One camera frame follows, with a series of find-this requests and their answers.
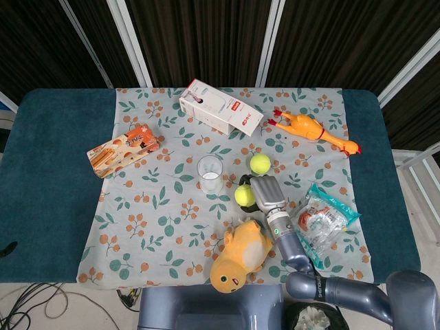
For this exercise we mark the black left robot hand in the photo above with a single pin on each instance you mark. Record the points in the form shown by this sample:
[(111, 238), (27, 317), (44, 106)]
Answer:
[(7, 248)]

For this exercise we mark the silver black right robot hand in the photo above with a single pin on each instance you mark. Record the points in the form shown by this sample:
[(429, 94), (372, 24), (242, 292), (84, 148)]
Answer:
[(268, 192)]

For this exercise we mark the yellow tennis ball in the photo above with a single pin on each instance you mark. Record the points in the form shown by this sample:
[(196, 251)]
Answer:
[(244, 195), (260, 163)]

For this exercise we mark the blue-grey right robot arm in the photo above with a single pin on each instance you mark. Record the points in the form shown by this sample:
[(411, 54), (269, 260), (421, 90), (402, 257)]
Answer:
[(343, 288)]

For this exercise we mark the clear plastic cup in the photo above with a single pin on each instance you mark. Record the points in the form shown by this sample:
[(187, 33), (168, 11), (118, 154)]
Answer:
[(210, 175)]

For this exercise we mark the teal clear snack bag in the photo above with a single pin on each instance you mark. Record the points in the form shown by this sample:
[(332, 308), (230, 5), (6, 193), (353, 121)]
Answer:
[(323, 223)]

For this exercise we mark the yellow plush animal toy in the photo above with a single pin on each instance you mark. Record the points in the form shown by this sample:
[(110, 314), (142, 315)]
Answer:
[(240, 254)]

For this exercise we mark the teal fabric table cover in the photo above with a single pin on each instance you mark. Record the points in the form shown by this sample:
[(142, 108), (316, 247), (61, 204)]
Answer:
[(51, 189)]

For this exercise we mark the orange rubber chicken toy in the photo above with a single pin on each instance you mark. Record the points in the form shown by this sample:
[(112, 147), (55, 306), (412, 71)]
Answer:
[(309, 129)]

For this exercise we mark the white carton box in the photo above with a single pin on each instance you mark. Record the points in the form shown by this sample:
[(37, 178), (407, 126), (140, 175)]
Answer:
[(220, 108)]

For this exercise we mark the floral leaf print tablecloth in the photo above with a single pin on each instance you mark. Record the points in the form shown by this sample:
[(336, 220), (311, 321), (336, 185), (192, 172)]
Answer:
[(172, 223)]

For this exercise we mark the power strip with plugs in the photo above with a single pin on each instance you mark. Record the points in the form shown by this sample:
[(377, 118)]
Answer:
[(128, 297)]

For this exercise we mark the black trash bin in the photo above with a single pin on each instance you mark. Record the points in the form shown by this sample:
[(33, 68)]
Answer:
[(314, 316)]

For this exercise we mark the blue-grey robot torso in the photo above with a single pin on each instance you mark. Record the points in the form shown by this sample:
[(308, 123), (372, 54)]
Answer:
[(206, 309)]

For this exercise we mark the white blue framed board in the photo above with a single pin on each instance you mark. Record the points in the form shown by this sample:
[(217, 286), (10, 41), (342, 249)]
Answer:
[(5, 103)]

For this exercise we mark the orange biscuit snack box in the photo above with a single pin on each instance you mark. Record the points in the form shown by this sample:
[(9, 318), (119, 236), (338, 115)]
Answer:
[(122, 149)]

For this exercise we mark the white metal rack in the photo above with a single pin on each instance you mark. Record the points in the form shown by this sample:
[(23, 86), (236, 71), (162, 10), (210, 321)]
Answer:
[(417, 161)]

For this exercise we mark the white partition frame post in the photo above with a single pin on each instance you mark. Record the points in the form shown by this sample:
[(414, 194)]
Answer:
[(86, 43), (269, 41), (409, 63), (129, 41)]

